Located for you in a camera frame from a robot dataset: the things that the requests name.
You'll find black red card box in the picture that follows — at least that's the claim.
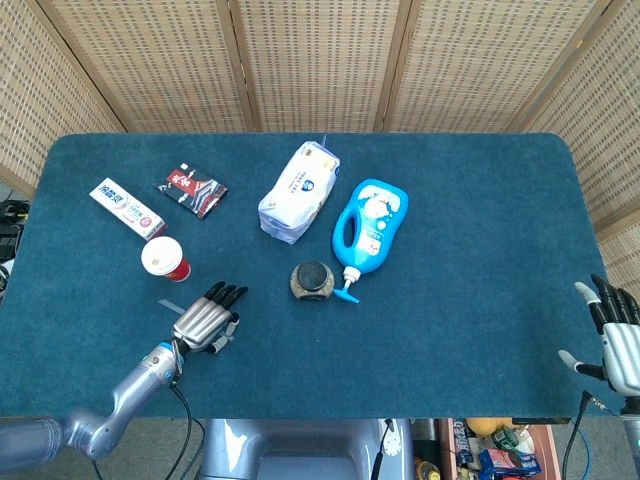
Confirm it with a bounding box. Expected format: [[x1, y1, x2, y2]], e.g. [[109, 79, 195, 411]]
[[156, 161, 229, 220]]

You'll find glass jar black lid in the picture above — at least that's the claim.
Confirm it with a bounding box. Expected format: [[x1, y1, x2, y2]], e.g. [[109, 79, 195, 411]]
[[289, 260, 336, 303]]

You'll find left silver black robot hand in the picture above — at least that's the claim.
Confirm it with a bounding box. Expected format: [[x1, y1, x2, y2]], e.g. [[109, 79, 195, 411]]
[[171, 281, 250, 356]]

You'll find white toothpaste box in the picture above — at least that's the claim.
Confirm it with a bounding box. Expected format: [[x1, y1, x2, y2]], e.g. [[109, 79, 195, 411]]
[[89, 177, 169, 240]]

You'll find white tissue pack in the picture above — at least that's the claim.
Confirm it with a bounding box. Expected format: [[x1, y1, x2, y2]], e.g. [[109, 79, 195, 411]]
[[257, 140, 342, 246]]

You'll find silver robot torso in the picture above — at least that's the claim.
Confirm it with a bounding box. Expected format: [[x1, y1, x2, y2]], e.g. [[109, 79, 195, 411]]
[[198, 418, 417, 480]]

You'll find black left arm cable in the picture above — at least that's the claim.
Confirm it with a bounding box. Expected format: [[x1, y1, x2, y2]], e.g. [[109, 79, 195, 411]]
[[92, 382, 207, 480]]

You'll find black equipment beside table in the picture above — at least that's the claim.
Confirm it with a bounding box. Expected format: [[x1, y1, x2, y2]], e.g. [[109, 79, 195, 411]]
[[0, 198, 29, 301]]

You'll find black torso cable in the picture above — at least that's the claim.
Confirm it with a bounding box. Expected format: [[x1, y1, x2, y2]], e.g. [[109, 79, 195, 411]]
[[369, 418, 397, 480]]

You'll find woven bamboo folding screen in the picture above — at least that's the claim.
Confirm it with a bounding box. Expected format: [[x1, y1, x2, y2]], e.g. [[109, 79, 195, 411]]
[[0, 0, 640, 286]]

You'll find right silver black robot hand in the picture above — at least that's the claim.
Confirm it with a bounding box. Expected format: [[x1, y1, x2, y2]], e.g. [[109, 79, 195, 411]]
[[558, 273, 640, 402]]

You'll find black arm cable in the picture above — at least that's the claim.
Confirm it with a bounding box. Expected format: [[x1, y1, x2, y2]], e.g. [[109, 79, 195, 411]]
[[92, 382, 207, 480], [561, 391, 612, 480]]

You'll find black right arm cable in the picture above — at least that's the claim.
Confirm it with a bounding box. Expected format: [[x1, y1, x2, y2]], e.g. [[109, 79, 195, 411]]
[[561, 391, 612, 480]]

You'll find blue pump detergent bottle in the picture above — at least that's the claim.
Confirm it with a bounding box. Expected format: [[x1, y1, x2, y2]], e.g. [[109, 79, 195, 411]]
[[331, 178, 410, 305]]

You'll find red crate of snacks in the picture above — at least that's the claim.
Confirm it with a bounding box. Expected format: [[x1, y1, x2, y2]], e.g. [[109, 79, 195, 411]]
[[435, 417, 560, 480]]

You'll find red paper cup white lid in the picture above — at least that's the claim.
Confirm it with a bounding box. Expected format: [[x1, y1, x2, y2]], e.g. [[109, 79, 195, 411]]
[[140, 235, 192, 284]]

